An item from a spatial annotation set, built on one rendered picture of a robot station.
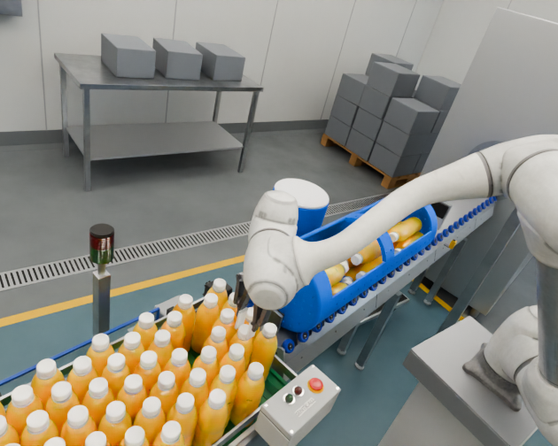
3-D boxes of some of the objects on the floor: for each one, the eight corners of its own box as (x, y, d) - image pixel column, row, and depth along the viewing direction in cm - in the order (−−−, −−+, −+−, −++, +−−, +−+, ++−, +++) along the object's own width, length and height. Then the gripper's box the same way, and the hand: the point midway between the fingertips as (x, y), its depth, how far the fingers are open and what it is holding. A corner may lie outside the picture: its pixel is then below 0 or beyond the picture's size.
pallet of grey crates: (427, 180, 538) (470, 88, 475) (386, 188, 490) (430, 87, 427) (360, 140, 610) (391, 54, 547) (320, 143, 562) (348, 49, 499)
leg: (347, 352, 270) (382, 278, 237) (342, 357, 266) (377, 281, 233) (340, 346, 273) (374, 272, 239) (335, 350, 269) (368, 275, 235)
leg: (431, 303, 332) (468, 239, 298) (429, 306, 328) (466, 242, 294) (425, 299, 334) (461, 234, 301) (422, 302, 330) (458, 237, 297)
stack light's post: (106, 466, 184) (112, 274, 126) (97, 472, 181) (98, 280, 123) (102, 459, 186) (104, 267, 128) (93, 465, 183) (91, 272, 125)
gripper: (296, 281, 105) (274, 345, 117) (250, 244, 113) (234, 308, 126) (275, 293, 100) (254, 358, 112) (228, 253, 108) (214, 319, 120)
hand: (246, 324), depth 117 cm, fingers closed on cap, 4 cm apart
